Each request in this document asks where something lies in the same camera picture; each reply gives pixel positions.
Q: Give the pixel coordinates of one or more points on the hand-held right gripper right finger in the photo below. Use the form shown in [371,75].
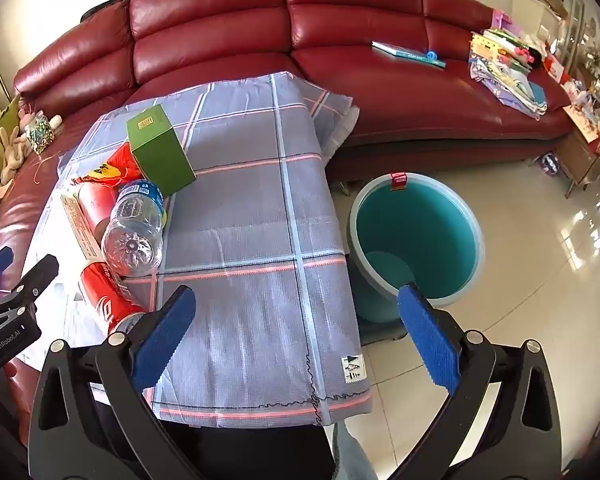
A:
[430,340]

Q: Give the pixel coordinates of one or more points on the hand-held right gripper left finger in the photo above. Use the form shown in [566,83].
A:
[165,335]

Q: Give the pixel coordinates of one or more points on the beige carton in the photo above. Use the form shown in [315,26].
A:
[77,225]

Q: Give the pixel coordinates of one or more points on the red soda can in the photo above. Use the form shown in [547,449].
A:
[105,300]

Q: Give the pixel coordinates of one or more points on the red paper cup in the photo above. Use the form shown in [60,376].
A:
[94,205]

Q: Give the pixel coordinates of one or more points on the clear plastic bottle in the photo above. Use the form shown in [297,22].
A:
[132,240]

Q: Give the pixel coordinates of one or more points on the teal plastic bucket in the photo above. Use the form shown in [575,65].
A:
[420,230]

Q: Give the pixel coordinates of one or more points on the red snack bag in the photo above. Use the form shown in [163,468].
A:
[115,167]

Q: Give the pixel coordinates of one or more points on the green cardboard box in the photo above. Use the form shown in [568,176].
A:
[160,160]

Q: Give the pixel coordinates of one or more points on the beige plush rabbit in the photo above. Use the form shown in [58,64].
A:
[10,155]

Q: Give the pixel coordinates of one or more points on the bag of colourful beads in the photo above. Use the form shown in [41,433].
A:
[40,134]

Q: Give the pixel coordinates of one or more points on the person's jeans leg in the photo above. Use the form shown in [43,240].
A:
[352,455]

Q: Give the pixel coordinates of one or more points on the grey plaid cloth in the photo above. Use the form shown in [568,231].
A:
[260,210]

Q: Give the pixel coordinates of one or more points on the red bucket tag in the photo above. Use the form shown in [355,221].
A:
[398,181]

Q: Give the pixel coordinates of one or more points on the blue and white ball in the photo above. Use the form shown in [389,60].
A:
[549,163]

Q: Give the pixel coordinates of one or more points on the wooden side table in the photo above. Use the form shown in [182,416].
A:
[582,150]

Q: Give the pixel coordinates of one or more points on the folded printed cloths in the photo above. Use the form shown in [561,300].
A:
[510,87]

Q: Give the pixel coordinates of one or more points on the thin teal book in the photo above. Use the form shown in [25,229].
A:
[405,54]

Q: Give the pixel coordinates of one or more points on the red gift box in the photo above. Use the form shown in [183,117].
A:
[555,67]

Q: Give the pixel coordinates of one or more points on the stack of children's books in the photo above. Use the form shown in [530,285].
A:
[500,47]

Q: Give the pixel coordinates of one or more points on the red leather sofa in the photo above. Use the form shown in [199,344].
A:
[205,25]

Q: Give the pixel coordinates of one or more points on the pink toy box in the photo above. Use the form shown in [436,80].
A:
[501,20]

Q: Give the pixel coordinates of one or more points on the glass display cabinet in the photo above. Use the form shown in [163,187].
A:
[587,45]

